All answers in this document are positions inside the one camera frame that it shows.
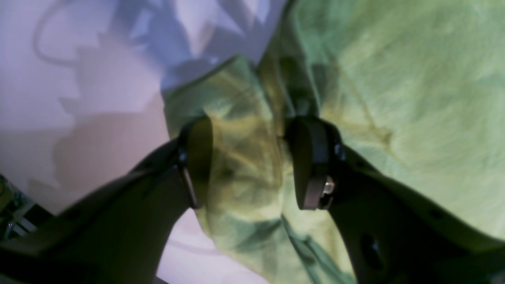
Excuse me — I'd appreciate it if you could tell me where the green t-shirt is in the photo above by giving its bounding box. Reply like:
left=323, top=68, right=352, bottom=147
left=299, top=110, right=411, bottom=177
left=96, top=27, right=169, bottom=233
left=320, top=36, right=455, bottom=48
left=163, top=0, right=505, bottom=284

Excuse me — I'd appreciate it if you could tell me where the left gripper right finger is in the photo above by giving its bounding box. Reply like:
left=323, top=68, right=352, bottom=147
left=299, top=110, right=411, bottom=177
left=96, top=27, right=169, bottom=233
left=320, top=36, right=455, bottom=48
left=286, top=117, right=505, bottom=284

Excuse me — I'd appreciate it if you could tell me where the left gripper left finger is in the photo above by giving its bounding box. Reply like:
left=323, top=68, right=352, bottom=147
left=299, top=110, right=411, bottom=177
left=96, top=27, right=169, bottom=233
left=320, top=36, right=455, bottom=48
left=1, top=117, right=213, bottom=284

